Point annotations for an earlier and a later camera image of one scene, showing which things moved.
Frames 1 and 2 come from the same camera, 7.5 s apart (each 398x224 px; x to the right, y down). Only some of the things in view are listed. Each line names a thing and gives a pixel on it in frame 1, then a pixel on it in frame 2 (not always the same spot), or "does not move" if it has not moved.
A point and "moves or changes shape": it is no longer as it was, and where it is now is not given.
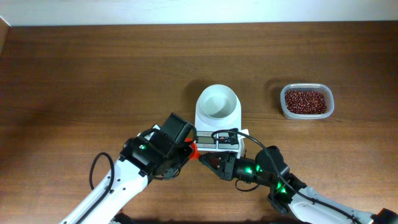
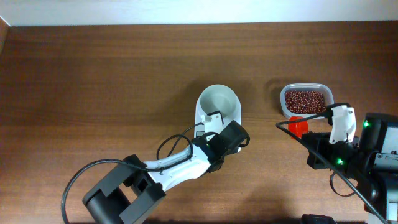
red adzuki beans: [307, 102] does not move
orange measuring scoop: [194, 154] moves or changes shape
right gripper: [228, 166] → [315, 147]
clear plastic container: [306, 101] does not move
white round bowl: [217, 101] does not move
